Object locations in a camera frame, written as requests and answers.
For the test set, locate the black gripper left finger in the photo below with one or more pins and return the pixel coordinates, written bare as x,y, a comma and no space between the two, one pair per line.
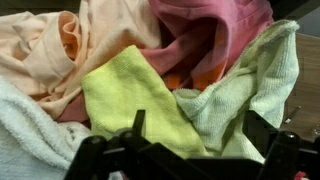
133,156

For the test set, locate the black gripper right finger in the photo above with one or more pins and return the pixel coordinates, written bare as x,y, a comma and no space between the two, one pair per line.
290,156

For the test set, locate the bright yellow microfibre cloth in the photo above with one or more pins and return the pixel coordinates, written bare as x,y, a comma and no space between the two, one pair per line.
133,100

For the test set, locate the pink shirt with orange stripes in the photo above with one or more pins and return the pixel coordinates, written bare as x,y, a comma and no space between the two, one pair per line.
206,43

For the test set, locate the small metal pen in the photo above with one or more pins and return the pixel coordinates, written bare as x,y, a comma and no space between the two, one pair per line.
293,115

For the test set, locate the pale green towel cloth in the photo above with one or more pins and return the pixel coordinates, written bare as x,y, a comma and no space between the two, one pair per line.
266,76

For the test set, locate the white terry towel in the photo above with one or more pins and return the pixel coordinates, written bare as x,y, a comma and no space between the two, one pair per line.
26,133

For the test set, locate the peach shirt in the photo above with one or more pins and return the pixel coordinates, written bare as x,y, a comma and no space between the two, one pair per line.
43,50

